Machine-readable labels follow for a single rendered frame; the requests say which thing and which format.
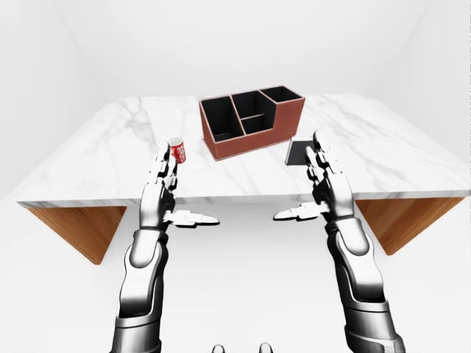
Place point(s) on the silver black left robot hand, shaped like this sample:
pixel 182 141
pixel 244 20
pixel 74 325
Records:
pixel 152 206

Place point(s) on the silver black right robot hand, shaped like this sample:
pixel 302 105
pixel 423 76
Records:
pixel 336 195

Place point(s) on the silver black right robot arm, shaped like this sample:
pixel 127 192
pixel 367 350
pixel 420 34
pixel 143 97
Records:
pixel 358 279

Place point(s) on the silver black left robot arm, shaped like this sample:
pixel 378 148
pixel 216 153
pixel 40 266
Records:
pixel 141 287

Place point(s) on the black book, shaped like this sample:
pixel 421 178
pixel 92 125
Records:
pixel 296 152

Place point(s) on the red-brown desk caddy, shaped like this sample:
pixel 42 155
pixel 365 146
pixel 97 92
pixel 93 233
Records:
pixel 250 121

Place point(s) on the red white printed mug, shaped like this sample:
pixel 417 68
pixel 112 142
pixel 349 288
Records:
pixel 179 151

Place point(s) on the wooden table support panel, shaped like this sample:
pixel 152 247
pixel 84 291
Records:
pixel 403 220
pixel 82 229

